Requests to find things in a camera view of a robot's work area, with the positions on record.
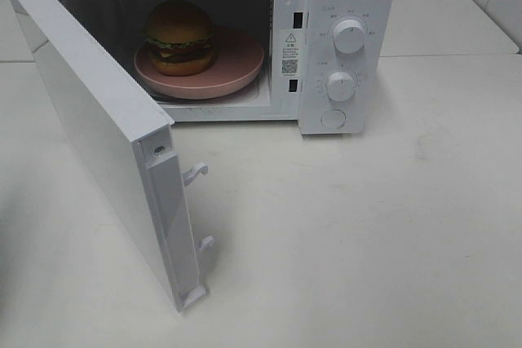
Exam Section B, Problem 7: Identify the round white door button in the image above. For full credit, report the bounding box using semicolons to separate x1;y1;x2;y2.
321;109;346;130

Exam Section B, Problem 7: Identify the pink round plate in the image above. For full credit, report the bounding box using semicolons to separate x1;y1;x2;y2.
134;26;264;99

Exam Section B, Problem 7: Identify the white microwave door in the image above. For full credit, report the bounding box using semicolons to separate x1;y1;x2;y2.
11;0;214;311

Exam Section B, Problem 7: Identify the burger with lettuce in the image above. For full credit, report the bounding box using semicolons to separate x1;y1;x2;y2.
144;0;217;77

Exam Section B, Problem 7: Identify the glass microwave turntable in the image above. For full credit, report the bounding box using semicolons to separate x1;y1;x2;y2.
148;76;260;104

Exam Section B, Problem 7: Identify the white warning label sticker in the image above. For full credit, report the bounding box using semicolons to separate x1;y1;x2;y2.
278;29;303;77

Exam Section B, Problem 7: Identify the lower white microwave knob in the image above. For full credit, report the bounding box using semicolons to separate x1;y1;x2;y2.
326;72;356;102

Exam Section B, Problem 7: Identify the white microwave knob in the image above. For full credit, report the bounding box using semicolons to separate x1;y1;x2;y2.
326;72;356;102
332;18;366;55

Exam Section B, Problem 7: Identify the white microwave oven body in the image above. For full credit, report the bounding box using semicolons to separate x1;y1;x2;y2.
58;0;392;134

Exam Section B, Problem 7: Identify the upper white microwave knob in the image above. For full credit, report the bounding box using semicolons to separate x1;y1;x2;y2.
332;18;366;55

